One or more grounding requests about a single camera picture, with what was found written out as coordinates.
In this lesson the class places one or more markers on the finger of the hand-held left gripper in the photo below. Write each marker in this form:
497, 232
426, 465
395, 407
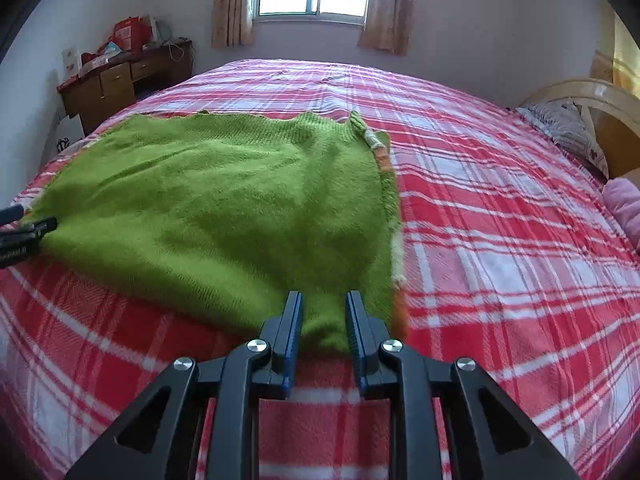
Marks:
11, 213
42, 225

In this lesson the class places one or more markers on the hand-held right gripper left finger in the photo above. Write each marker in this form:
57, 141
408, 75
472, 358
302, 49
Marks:
292, 340

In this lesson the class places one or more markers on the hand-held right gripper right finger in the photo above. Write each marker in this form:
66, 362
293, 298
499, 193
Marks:
357, 340

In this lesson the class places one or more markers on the green striped knit sweater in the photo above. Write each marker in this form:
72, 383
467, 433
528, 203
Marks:
210, 210

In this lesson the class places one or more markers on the white paper shopping bag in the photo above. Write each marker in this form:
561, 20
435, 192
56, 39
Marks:
67, 132

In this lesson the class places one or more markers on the brown wooden desk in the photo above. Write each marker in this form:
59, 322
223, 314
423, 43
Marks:
115, 85

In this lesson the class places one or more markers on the white card box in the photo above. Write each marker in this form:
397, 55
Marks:
71, 64

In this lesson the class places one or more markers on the bed with red plaid sheet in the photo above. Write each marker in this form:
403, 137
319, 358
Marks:
500, 240

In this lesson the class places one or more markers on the pile of packets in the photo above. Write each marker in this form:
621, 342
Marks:
102, 57

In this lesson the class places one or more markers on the red gift box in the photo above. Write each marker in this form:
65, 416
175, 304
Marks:
130, 35

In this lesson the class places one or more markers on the beige patterned curtain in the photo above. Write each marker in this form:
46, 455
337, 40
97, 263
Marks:
232, 10
385, 15

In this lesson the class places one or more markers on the pink pillow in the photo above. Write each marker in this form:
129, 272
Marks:
625, 210

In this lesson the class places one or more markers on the grey patterned pillow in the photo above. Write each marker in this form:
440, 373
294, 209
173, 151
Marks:
570, 130

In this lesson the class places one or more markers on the cream wooden headboard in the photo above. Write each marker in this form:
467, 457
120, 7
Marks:
620, 130

